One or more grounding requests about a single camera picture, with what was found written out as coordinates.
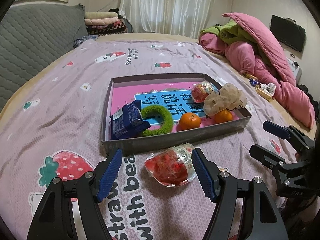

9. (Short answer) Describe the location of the red toy egg packet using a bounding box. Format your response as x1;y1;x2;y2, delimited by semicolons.
144;143;196;187
191;81;219;103

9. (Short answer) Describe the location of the blue biscuit packet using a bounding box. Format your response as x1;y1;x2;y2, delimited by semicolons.
110;100;151;140

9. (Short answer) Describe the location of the orange tangerine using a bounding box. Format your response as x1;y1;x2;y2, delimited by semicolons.
179;112;201;130
214;109;233;124

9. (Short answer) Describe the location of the beige sheer scrunchie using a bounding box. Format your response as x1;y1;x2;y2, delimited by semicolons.
203;83;247;116

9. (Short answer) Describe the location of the green fuzzy scrunchie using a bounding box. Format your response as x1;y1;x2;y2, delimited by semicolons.
140;105;174;137

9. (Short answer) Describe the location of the grey cardboard tray box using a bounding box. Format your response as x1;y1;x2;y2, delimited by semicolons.
101;73;252;155

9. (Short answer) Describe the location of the snack wrappers pile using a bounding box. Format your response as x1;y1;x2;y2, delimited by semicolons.
244;73;276;102

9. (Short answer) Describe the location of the pink quilted duvet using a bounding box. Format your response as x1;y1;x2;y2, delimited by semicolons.
199;12;315;128

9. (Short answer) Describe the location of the pink and blue workbook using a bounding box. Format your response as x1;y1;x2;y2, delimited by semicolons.
110;81;239;133

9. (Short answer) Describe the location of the black television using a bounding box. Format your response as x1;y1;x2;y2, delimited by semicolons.
270;15;306;53

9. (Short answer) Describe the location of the green blanket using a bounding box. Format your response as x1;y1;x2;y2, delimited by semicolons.
200;20;256;45

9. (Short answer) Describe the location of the stack of folded blankets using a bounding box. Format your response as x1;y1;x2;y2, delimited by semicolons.
85;11;128;36

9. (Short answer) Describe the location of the grey quilted headboard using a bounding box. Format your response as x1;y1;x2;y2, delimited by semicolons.
0;4;87;107

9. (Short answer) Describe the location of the white sheer curtain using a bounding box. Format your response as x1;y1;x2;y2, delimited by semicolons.
119;0;215;38

